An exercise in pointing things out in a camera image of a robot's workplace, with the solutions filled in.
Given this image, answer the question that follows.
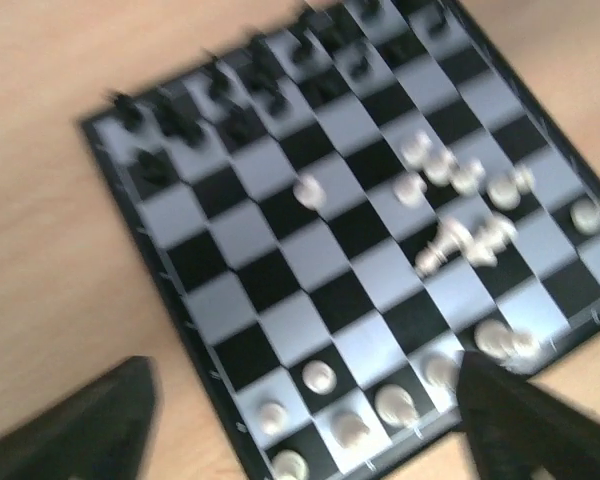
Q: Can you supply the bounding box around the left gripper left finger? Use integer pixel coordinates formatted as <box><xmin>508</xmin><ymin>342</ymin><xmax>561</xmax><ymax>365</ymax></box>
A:
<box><xmin>0</xmin><ymin>356</ymin><xmax>155</xmax><ymax>479</ymax></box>

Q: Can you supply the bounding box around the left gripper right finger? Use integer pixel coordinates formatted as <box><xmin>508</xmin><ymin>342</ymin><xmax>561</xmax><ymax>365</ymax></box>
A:
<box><xmin>455</xmin><ymin>351</ymin><xmax>600</xmax><ymax>479</ymax></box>

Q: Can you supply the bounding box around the white king front row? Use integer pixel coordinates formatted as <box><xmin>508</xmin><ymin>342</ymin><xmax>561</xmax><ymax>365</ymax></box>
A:
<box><xmin>474</xmin><ymin>319</ymin><xmax>542</xmax><ymax>374</ymax></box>

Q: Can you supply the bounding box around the white rook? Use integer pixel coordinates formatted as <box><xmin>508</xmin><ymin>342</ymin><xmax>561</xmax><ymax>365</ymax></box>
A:
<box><xmin>271</xmin><ymin>450</ymin><xmax>310</xmax><ymax>480</ymax></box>

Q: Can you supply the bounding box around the black white chess board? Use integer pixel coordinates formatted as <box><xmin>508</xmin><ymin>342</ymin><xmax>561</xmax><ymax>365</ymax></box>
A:
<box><xmin>81</xmin><ymin>1</ymin><xmax>600</xmax><ymax>479</ymax></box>

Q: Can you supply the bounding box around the white bishop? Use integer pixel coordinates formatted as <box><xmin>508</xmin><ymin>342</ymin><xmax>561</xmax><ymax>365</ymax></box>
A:
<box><xmin>414</xmin><ymin>217</ymin><xmax>473</xmax><ymax>278</ymax></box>

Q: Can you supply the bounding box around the fallen white knight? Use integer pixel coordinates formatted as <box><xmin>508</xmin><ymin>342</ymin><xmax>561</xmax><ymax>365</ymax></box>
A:
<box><xmin>464</xmin><ymin>214</ymin><xmax>517</xmax><ymax>267</ymax></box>

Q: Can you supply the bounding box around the black rook far corner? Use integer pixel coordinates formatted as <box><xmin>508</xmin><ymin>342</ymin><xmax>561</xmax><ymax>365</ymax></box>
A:
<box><xmin>111</xmin><ymin>92</ymin><xmax>144</xmax><ymax>132</ymax></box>

